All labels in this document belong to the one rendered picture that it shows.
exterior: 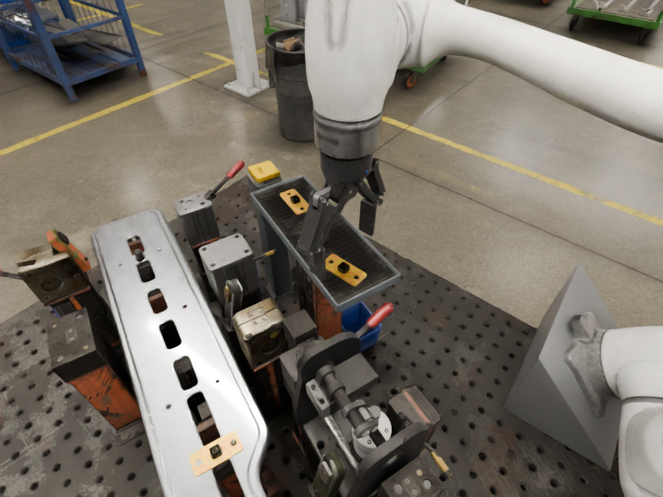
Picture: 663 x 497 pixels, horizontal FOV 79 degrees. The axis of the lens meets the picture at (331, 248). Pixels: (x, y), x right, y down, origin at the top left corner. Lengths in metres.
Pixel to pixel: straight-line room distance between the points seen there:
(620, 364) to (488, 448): 0.35
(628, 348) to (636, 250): 1.96
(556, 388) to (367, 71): 0.80
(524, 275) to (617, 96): 2.05
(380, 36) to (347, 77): 0.05
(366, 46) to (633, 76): 0.27
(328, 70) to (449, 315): 0.96
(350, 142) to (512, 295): 1.95
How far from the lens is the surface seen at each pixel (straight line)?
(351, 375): 0.64
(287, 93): 3.18
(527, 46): 0.58
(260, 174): 1.00
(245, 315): 0.81
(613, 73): 0.53
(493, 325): 1.32
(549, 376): 1.02
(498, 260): 2.54
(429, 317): 1.28
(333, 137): 0.53
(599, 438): 1.19
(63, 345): 0.97
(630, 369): 1.06
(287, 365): 0.74
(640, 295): 2.74
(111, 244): 1.17
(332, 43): 0.48
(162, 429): 0.83
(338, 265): 0.74
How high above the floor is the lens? 1.72
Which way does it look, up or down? 45 degrees down
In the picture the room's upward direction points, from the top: straight up
